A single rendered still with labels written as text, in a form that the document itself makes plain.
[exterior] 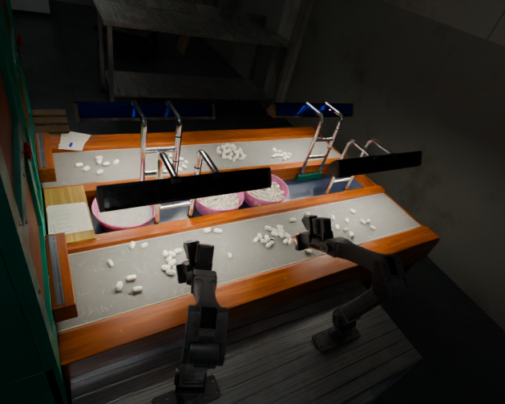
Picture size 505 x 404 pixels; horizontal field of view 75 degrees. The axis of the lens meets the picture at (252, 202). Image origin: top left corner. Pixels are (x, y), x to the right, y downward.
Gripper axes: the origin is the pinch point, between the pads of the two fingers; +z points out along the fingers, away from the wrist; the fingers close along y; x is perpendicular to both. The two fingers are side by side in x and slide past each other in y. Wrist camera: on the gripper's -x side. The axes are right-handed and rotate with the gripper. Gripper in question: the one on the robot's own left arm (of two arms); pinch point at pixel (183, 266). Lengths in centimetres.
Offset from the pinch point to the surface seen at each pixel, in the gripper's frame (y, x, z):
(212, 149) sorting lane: -48, -49, 70
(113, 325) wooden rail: 26.2, 11.5, -5.7
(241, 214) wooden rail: -37.6, -12.3, 22.4
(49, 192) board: 39, -33, 45
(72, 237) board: 33.1, -14.9, 23.6
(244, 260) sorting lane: -27.8, 5.0, 5.8
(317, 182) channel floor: -107, -21, 47
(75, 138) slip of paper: 24, -61, 79
